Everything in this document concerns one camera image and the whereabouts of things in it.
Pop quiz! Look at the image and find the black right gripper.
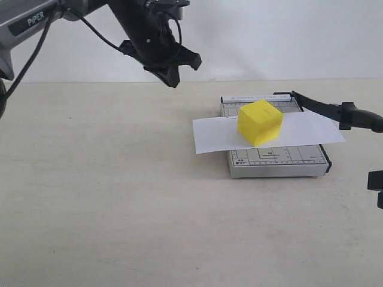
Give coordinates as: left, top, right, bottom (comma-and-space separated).
339, 102, 383, 209

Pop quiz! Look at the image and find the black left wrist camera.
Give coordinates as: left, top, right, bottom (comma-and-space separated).
144, 0, 190, 20

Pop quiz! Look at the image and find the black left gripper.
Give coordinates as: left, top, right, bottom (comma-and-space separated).
107, 1, 202, 88

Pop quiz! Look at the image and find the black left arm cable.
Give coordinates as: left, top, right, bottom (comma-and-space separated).
0, 0, 183, 104

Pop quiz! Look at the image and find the white paper sheet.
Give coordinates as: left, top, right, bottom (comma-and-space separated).
192, 111, 345, 154

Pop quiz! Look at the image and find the yellow foam cube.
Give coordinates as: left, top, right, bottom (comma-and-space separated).
237, 99, 284, 147

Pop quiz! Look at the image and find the grey left Piper robot arm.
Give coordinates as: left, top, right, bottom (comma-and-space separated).
1, 0, 202, 112

